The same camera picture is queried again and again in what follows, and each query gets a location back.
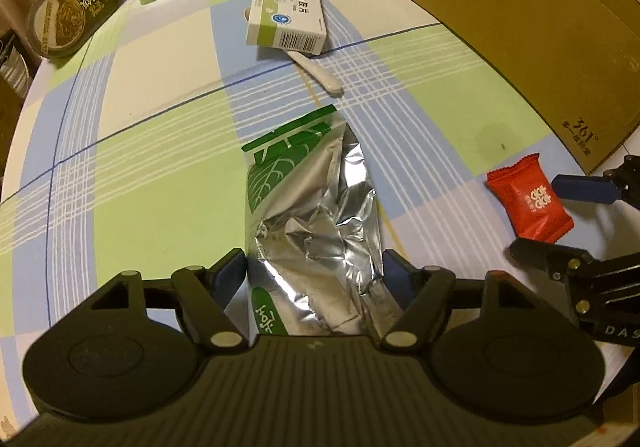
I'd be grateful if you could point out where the red candy wrapper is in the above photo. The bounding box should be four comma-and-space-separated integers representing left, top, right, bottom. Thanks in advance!
486, 154, 574, 243

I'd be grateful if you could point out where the silver green foil pouch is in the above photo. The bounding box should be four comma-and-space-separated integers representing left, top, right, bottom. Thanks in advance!
243, 105, 401, 341

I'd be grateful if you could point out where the white plastic spoon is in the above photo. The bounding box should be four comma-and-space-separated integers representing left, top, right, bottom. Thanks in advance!
243, 6, 345, 98

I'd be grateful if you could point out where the white green tablets box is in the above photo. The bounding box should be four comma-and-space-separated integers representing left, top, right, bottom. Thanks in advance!
246, 0, 328, 56

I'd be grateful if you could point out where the large cardboard box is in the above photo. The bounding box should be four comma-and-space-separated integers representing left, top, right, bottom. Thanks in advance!
411, 0, 639, 173

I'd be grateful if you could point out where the dark oval food tray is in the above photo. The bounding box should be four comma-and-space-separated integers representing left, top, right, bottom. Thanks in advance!
27, 0, 122, 60

